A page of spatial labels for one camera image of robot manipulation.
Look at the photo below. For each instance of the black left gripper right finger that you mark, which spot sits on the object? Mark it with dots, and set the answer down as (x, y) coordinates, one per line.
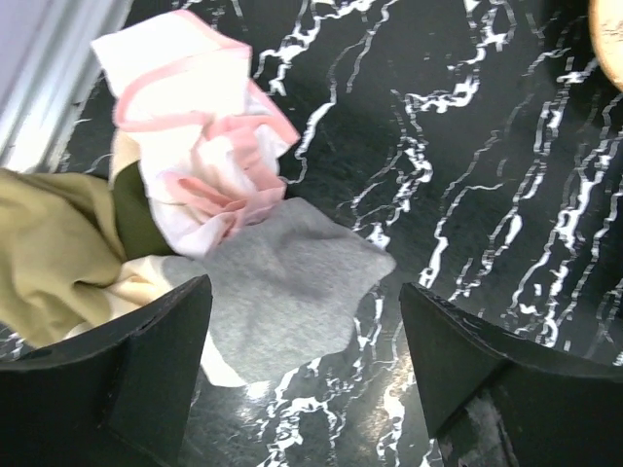
(492, 398)

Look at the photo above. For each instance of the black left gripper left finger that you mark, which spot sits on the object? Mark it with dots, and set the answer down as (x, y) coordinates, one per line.
(117, 395)

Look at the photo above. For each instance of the grey underwear with cream waistband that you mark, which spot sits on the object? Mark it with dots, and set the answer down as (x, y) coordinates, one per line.
(284, 293)

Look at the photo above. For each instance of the olive and khaki underwear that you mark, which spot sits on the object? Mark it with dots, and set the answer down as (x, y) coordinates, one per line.
(77, 251)

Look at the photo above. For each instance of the pink and white underwear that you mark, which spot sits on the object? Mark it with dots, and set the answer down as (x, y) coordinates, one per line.
(209, 139)

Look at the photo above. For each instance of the oval painted wooden plate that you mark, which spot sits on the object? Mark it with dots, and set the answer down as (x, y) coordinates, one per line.
(605, 27)

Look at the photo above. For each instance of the aluminium frame post left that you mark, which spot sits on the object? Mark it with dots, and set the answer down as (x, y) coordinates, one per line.
(47, 72)

